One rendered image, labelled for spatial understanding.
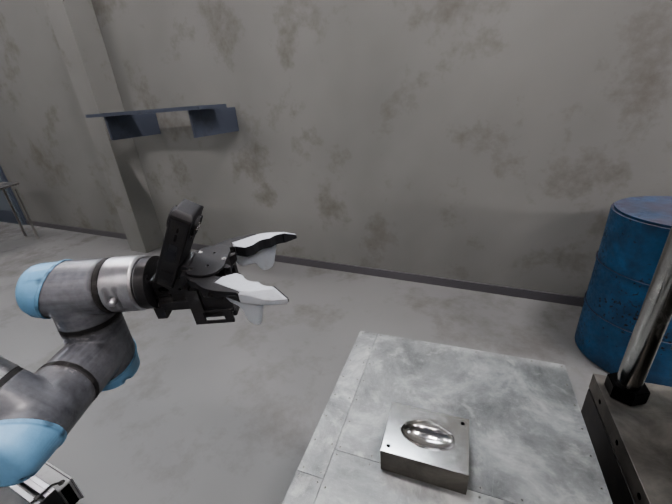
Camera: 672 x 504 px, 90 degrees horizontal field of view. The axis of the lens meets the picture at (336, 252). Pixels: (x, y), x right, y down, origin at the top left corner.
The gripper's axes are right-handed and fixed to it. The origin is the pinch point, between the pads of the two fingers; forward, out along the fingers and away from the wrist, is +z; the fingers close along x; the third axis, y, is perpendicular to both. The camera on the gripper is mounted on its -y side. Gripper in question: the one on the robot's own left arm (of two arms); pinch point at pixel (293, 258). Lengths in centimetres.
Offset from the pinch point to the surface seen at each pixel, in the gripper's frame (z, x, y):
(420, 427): 24, -11, 62
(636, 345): 86, -24, 51
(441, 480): 26, 1, 63
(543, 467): 52, -2, 66
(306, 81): -9, -285, 4
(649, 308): 86, -25, 40
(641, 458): 77, -3, 68
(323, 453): -1, -9, 67
